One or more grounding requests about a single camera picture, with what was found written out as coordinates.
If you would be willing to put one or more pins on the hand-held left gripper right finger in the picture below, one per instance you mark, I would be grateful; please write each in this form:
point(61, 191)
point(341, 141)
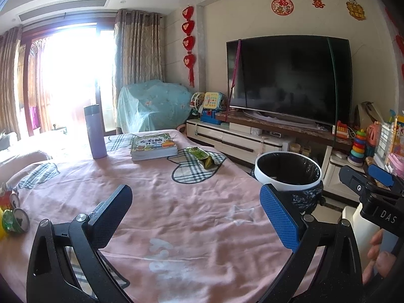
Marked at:
point(279, 217)

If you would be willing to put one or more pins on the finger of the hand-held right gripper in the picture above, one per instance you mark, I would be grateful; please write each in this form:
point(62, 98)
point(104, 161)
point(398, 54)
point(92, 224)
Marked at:
point(353, 178)
point(382, 174)

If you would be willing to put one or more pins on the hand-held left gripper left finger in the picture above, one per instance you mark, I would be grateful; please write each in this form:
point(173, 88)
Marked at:
point(110, 217)

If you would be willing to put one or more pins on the round trash bin black liner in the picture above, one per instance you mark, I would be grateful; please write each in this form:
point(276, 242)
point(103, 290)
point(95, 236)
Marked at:
point(299, 187)

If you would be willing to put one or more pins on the person's right hand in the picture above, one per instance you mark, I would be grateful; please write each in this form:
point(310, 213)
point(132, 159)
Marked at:
point(383, 265)

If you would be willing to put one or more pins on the pink toy house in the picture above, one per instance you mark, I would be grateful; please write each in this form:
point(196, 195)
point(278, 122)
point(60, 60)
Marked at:
point(393, 145)

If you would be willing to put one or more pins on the orange toy basket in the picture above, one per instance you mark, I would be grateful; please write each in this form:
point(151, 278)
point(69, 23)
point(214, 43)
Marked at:
point(374, 139)

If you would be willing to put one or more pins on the orange toy piano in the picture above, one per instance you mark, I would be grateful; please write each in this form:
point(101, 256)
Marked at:
point(344, 130)

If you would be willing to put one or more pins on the beige bag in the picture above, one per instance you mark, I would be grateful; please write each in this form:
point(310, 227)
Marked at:
point(367, 115)

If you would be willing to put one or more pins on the yellow tape roll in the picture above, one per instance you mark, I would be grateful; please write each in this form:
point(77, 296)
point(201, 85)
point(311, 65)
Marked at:
point(295, 149)

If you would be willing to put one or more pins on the stack of children's books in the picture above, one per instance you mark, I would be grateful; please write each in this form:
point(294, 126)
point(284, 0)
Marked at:
point(151, 145)

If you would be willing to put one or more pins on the purple thermos bottle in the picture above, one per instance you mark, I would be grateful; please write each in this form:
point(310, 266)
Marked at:
point(94, 132)

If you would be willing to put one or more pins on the white television cabinet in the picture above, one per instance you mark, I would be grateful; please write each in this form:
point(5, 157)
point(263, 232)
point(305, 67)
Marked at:
point(240, 139)

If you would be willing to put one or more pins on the crushed green can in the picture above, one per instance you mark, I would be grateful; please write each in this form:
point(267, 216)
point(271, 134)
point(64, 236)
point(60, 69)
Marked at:
point(12, 224)

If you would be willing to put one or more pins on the green snack packet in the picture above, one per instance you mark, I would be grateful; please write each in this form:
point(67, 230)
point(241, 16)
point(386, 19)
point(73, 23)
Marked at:
point(202, 154)

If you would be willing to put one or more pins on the crushed red can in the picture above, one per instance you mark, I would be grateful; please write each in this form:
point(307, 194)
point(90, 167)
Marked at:
point(9, 200)

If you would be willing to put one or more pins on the teal floral cover cloth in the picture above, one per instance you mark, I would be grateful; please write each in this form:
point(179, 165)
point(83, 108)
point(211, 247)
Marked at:
point(151, 107)

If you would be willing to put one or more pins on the blue toy cash register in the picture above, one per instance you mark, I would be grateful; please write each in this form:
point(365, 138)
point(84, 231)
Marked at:
point(210, 116)

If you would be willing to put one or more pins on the black flat television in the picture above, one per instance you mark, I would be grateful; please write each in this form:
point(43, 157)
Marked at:
point(284, 75)

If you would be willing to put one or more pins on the red heart hanging decoration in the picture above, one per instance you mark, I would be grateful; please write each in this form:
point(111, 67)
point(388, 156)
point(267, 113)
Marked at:
point(399, 44)
point(188, 42)

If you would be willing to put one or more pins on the yellow toy phone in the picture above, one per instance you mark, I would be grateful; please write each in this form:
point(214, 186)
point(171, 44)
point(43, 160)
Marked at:
point(213, 101)

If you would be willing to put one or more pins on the toy fan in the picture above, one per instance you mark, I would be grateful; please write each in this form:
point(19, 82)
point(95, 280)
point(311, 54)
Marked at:
point(195, 102)

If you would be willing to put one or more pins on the pink rod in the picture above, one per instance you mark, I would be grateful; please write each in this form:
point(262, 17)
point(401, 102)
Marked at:
point(235, 79)

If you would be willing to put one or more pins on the balcony glass door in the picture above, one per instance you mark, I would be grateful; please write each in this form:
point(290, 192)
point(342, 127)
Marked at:
point(69, 69)

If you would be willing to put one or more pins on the beige patterned curtain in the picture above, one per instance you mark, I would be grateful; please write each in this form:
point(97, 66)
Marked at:
point(139, 47)
point(9, 85)

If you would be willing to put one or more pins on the ceiling air vent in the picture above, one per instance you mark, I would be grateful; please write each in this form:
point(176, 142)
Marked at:
point(63, 8)

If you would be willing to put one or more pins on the cartoon figure wall decoration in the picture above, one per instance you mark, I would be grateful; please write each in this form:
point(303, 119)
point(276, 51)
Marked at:
point(356, 8)

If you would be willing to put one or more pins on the red character wall sticker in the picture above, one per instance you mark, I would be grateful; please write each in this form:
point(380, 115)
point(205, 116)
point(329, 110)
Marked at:
point(318, 3)

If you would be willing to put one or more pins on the round red wall decoration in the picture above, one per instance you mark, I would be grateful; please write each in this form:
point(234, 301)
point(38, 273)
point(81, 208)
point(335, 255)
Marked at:
point(282, 5)

